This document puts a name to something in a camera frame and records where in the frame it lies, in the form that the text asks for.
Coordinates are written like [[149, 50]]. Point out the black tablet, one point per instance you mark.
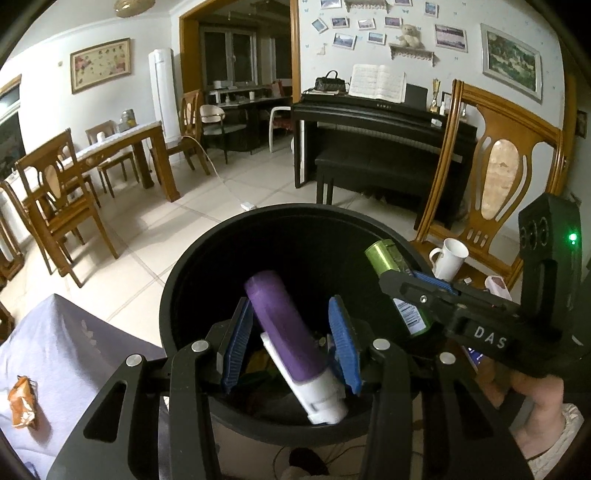
[[415, 97]]

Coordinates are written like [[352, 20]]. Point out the lavender flower-print cloth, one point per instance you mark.
[[69, 350]]

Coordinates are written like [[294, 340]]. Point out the white teddy bear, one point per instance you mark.
[[411, 36]]

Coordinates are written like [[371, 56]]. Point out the gold trophy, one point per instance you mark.
[[435, 99]]

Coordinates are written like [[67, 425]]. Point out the black trash bin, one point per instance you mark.
[[295, 240]]

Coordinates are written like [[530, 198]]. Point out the white standing air conditioner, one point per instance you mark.
[[164, 92]]

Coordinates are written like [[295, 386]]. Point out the open sheet music book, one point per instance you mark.
[[376, 83]]

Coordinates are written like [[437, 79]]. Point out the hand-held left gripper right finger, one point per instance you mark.
[[344, 341]]

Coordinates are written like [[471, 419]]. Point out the person's right forearm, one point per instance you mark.
[[558, 443]]

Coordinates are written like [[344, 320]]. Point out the black digital piano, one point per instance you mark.
[[369, 120]]

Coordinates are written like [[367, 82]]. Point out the beige padded chair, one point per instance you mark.
[[212, 115]]

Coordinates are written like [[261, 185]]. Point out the purple tube with white cap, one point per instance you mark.
[[286, 332]]

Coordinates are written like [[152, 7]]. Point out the round ceiling lamp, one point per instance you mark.
[[134, 7]]

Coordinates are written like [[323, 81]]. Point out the white plastic chair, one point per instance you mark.
[[277, 115]]

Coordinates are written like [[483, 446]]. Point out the wide framed floral picture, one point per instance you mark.
[[99, 64]]

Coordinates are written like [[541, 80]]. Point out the grey tin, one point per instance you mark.
[[127, 120]]

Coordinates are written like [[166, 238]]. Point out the dark handbag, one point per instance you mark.
[[330, 84]]

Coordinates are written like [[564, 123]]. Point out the person's right hand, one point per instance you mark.
[[535, 401]]

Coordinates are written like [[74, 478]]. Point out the black piano bench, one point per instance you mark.
[[369, 166]]

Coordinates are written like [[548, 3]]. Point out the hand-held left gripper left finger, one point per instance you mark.
[[235, 350]]

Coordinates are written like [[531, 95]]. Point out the framed landscape painting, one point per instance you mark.
[[510, 60]]

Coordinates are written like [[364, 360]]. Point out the white wall shelf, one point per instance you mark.
[[413, 50]]

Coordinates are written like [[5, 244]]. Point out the white mug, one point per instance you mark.
[[450, 258]]

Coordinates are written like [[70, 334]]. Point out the dark window with wooden top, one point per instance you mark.
[[11, 138]]

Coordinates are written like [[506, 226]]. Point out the green can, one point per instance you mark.
[[385, 258]]

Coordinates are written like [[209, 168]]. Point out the dark desk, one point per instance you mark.
[[249, 94]]

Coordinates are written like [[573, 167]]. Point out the carved wooden chair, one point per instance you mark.
[[501, 170]]

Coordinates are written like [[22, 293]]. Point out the group of small wall photos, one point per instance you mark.
[[344, 40]]

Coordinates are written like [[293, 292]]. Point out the framed purple photo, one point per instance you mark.
[[450, 38]]

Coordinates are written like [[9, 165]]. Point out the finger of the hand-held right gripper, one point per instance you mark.
[[415, 295], [438, 284]]

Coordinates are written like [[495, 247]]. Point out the wooden dining chair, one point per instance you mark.
[[55, 184], [111, 157], [189, 115]]

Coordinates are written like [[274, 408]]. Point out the wooden dining table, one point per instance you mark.
[[138, 134]]

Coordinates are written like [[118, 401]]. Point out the orange snack packet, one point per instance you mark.
[[23, 401]]

